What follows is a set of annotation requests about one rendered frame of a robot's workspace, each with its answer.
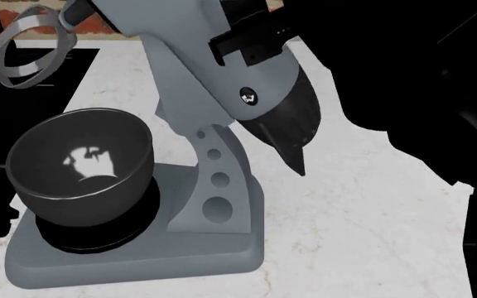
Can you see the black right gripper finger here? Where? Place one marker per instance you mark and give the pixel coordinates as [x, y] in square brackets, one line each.
[244, 6]
[255, 40]

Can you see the grey stand mixer base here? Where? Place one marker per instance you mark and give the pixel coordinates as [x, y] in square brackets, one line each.
[139, 264]

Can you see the silver whisk attachment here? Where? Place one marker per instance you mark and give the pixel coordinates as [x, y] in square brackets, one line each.
[27, 23]

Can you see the dark metal mixing bowl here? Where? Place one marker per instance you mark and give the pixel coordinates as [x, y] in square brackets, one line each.
[77, 186]

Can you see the black cooktop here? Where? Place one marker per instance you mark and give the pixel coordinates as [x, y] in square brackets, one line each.
[23, 93]

